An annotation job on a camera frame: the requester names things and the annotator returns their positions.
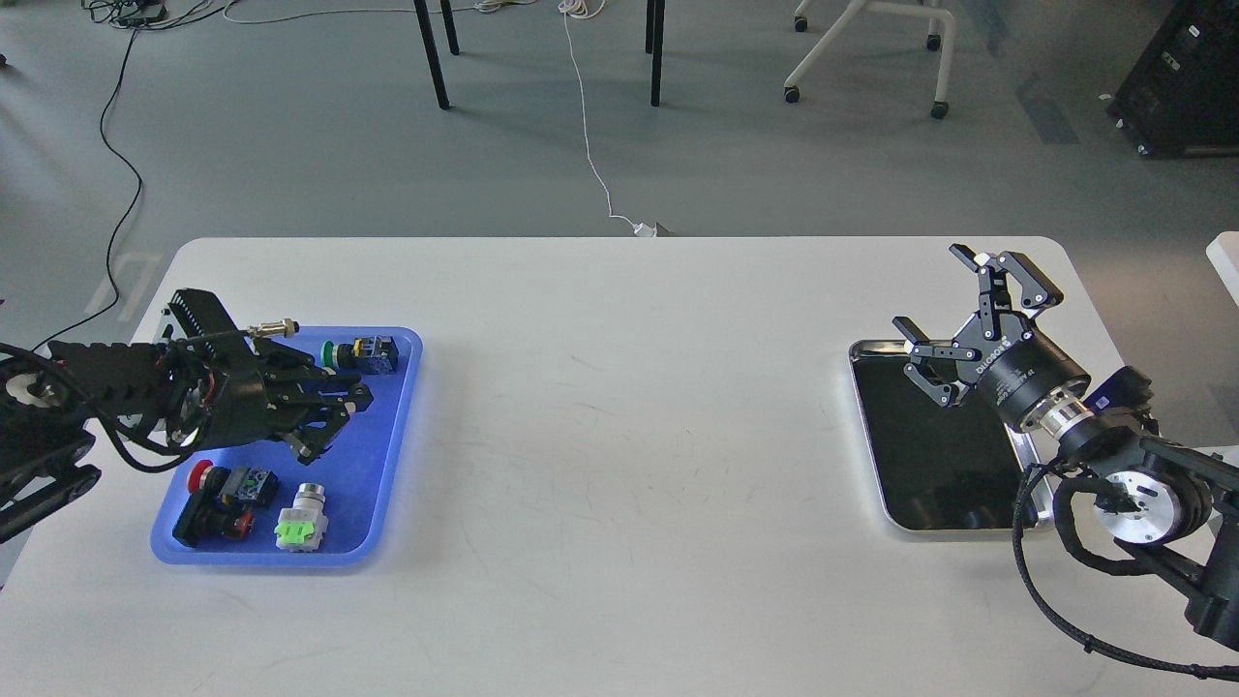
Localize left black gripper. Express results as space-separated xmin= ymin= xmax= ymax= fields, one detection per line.
xmin=192 ymin=345 xmax=375 ymax=462

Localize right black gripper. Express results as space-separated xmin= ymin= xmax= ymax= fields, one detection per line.
xmin=892 ymin=243 xmax=1090 ymax=432

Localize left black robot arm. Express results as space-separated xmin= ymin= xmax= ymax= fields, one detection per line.
xmin=2 ymin=288 xmax=373 ymax=541

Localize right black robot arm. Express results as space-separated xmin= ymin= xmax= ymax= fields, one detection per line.
xmin=893 ymin=244 xmax=1238 ymax=682

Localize blue plastic tray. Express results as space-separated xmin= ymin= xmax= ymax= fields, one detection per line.
xmin=149 ymin=326 xmax=422 ymax=568

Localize red emergency stop button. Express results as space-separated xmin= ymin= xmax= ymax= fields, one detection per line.
xmin=186 ymin=459 xmax=280 ymax=510

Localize black red push button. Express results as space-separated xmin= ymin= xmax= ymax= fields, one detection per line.
xmin=172 ymin=490 xmax=254 ymax=548

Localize silver metal tray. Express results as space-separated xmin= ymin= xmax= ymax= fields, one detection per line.
xmin=847 ymin=339 xmax=1040 ymax=541

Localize white rolling chair base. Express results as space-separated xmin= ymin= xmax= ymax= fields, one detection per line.
xmin=782 ymin=0 xmax=959 ymax=120

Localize black equipment case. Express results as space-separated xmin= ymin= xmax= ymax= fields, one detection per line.
xmin=1106 ymin=1 xmax=1238 ymax=158

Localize black table legs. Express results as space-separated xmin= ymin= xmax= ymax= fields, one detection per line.
xmin=413 ymin=0 xmax=667 ymax=110

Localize green push button switch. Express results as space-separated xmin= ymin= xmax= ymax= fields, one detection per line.
xmin=318 ymin=336 xmax=399 ymax=375

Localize silver green switch module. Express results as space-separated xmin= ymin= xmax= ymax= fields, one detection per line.
xmin=274 ymin=482 xmax=330 ymax=553

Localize black floor cable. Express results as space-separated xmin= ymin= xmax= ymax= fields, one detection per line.
xmin=28 ymin=0 xmax=228 ymax=354

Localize white floor cable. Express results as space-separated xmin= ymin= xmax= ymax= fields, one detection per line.
xmin=223 ymin=0 xmax=659 ymax=238

